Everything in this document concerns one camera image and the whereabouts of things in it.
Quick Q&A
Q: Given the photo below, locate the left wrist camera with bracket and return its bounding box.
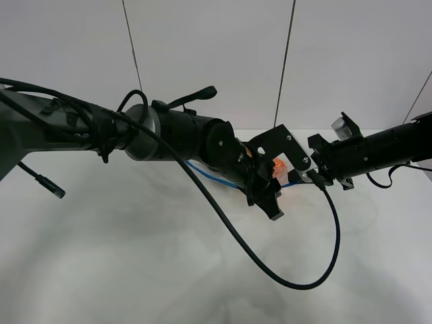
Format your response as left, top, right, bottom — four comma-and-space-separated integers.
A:
247, 124, 318, 184

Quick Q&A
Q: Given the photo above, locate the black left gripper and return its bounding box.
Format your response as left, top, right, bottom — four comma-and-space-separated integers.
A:
233, 138, 284, 221

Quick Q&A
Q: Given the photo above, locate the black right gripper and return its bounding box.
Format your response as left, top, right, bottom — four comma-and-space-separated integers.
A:
308, 134, 362, 190

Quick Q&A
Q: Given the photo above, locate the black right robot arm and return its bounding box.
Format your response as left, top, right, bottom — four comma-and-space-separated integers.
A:
308, 113, 431, 190

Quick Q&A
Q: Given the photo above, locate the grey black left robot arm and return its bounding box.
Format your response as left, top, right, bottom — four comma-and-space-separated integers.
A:
1, 84, 282, 220

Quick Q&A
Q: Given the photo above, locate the clear zip bag blue seal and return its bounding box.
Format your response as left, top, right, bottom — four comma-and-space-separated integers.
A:
184, 158, 304, 196

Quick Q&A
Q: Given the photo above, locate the blue cable on right arm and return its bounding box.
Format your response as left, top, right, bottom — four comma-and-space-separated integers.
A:
366, 161, 432, 189

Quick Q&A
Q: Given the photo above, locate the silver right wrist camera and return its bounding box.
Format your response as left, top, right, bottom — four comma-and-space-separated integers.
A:
331, 112, 362, 141

